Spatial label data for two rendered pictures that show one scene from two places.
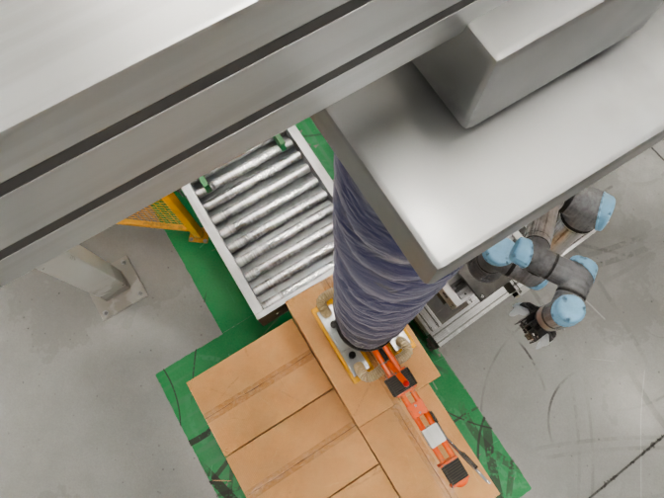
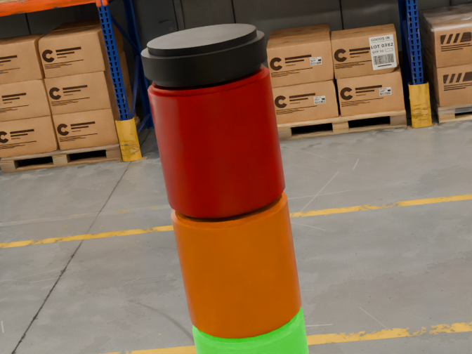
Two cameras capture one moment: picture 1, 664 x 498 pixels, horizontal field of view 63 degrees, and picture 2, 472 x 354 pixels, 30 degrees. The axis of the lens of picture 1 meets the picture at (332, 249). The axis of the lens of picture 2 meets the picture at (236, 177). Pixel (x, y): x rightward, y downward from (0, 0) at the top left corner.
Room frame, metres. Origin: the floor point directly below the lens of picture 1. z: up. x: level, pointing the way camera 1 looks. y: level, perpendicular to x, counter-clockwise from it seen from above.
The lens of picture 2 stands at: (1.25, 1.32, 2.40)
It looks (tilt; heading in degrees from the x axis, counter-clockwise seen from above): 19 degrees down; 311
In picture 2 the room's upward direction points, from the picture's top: 9 degrees counter-clockwise
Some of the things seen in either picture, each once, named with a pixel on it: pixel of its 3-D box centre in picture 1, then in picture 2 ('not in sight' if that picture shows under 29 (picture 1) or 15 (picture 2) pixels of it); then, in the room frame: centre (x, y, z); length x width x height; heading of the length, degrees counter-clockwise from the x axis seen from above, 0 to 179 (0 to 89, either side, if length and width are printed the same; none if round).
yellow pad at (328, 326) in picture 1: (343, 339); not in sight; (0.25, -0.03, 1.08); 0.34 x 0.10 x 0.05; 29
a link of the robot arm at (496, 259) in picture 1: (498, 255); not in sight; (0.53, -0.64, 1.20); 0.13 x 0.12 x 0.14; 59
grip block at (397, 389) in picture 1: (400, 381); not in sight; (0.07, -0.23, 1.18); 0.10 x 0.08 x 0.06; 119
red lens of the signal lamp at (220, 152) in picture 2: not in sight; (218, 137); (1.48, 1.06, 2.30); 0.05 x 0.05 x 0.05
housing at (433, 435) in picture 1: (433, 435); not in sight; (-0.12, -0.34, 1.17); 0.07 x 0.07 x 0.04; 29
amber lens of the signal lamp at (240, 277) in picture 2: not in sight; (237, 258); (1.48, 1.06, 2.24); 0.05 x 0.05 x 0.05
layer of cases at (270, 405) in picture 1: (338, 434); not in sight; (-0.14, 0.00, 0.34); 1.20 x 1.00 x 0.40; 30
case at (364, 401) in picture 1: (359, 343); not in sight; (0.27, -0.11, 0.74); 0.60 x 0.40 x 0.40; 29
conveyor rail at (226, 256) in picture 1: (160, 141); not in sight; (1.45, 0.94, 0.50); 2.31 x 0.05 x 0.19; 30
